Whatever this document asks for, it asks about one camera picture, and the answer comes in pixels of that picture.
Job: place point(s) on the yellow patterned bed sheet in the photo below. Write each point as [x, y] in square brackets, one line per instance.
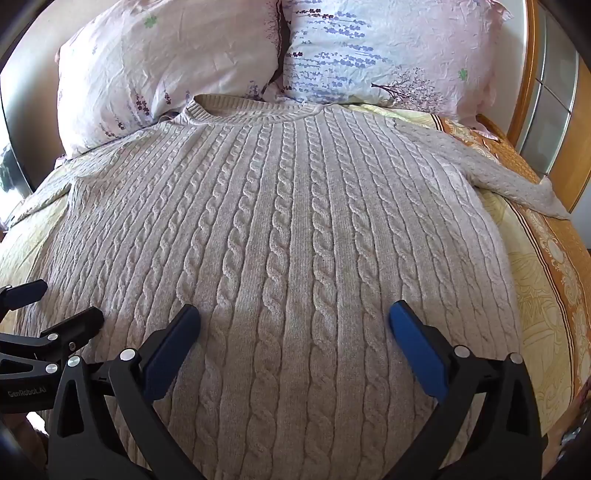
[531, 286]

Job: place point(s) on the pink floral pillow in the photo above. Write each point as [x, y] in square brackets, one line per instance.
[175, 60]

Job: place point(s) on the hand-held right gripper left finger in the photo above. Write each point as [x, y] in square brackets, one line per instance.
[173, 350]

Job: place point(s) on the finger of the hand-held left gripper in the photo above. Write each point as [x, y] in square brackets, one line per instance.
[25, 291]
[74, 325]

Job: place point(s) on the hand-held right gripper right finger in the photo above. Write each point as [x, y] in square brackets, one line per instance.
[418, 353]

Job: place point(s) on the wooden headboard with grey panels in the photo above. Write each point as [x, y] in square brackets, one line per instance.
[526, 69]

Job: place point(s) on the pale blue floral pillow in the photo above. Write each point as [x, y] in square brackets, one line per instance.
[383, 50]

